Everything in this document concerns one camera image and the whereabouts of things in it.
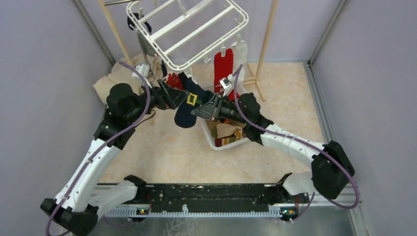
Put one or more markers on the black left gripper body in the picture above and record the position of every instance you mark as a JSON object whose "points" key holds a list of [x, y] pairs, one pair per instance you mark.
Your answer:
{"points": [[157, 100]]}

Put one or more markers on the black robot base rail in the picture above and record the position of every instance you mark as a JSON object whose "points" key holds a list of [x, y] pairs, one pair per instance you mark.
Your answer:
{"points": [[217, 201]]}

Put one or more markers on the white plastic sock hanger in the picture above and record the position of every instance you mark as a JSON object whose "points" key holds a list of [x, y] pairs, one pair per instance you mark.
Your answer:
{"points": [[184, 33]]}

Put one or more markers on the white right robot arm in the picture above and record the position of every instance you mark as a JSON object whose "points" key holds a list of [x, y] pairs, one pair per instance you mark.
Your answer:
{"points": [[329, 167]]}

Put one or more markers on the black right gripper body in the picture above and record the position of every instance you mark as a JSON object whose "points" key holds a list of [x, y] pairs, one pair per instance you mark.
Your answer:
{"points": [[228, 111]]}

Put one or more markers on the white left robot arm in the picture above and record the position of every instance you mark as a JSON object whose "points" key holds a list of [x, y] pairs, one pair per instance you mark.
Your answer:
{"points": [[74, 207]]}

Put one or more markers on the red plain sock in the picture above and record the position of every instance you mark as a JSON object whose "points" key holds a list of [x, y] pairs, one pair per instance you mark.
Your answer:
{"points": [[223, 67]]}

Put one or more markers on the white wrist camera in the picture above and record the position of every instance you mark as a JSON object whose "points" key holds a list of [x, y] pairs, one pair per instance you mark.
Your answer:
{"points": [[227, 85], [143, 70]]}

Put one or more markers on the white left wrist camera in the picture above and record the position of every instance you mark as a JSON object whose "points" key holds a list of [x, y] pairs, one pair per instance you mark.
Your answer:
{"points": [[143, 70]]}

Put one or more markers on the beige crumpled cloth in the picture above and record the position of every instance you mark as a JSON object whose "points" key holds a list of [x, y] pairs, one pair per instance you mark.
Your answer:
{"points": [[121, 74]]}

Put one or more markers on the white plastic laundry basket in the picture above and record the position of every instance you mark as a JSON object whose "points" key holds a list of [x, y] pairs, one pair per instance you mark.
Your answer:
{"points": [[207, 125]]}

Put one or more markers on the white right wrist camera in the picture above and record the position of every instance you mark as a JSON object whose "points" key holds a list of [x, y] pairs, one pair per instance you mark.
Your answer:
{"points": [[227, 85]]}

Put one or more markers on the navy buckle christmas sock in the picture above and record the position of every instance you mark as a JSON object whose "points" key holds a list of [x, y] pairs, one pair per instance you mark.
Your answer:
{"points": [[197, 97]]}

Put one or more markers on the white fluffy sock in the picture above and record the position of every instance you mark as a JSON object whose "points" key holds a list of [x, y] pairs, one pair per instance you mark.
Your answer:
{"points": [[240, 53]]}

